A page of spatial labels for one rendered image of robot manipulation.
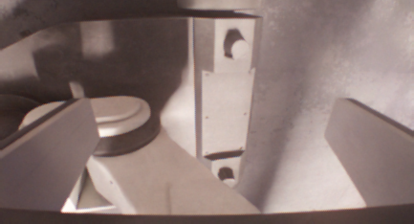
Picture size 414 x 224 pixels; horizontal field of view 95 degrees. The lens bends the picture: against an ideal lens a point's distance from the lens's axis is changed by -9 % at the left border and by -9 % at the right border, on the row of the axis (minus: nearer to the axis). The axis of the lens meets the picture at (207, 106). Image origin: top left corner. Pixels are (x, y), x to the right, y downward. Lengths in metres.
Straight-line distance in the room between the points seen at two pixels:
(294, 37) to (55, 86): 0.68
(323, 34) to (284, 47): 0.15
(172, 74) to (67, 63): 0.21
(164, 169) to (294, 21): 0.60
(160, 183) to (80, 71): 0.30
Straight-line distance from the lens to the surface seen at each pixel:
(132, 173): 0.31
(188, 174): 0.29
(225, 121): 0.52
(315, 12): 0.78
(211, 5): 0.43
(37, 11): 0.68
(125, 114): 0.35
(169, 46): 0.45
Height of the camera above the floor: 0.61
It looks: 59 degrees down
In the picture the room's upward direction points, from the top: 155 degrees clockwise
